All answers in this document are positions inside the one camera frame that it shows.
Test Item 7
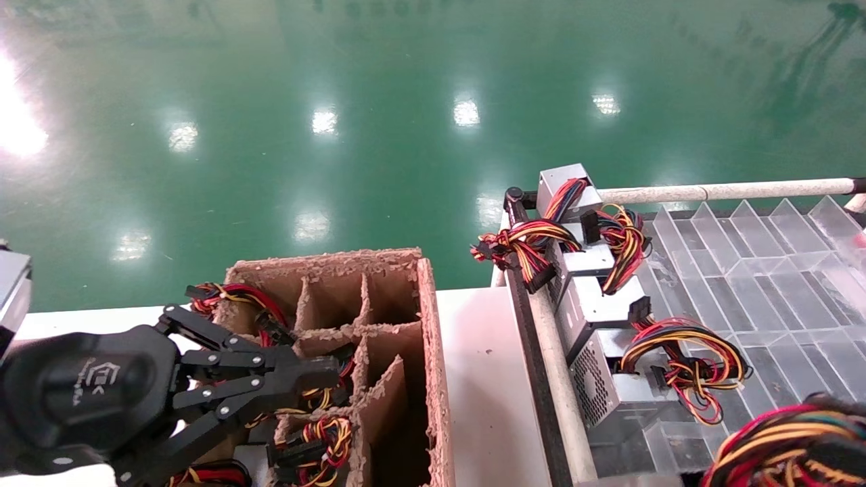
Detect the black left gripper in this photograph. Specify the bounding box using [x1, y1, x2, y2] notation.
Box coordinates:
[0, 304, 341, 487]

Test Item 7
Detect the grey power supply with cables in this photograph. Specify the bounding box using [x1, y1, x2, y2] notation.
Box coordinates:
[245, 358, 357, 430]
[570, 317, 750, 447]
[470, 164, 603, 293]
[267, 416, 354, 487]
[168, 460, 252, 487]
[558, 274, 652, 363]
[186, 283, 296, 347]
[547, 205, 652, 305]

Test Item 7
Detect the wire bundle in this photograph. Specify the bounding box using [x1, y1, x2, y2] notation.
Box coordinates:
[700, 392, 866, 487]

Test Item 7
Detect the brown cardboard divider box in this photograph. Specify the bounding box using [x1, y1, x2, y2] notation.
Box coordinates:
[177, 247, 455, 487]

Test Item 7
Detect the beige rack pipe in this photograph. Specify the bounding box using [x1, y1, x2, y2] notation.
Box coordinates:
[528, 287, 599, 487]

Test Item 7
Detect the black pipe joint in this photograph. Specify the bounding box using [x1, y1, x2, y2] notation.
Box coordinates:
[504, 187, 539, 227]

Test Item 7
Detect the long white rack pipe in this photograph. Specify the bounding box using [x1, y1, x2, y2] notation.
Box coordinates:
[595, 177, 866, 204]

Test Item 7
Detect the clear plastic divider tray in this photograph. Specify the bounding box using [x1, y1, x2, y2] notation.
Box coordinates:
[636, 196, 866, 487]

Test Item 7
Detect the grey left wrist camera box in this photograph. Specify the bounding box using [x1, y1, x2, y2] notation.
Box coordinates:
[0, 238, 32, 359]

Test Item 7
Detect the black rack rail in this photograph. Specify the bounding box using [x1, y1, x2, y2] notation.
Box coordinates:
[504, 267, 574, 487]

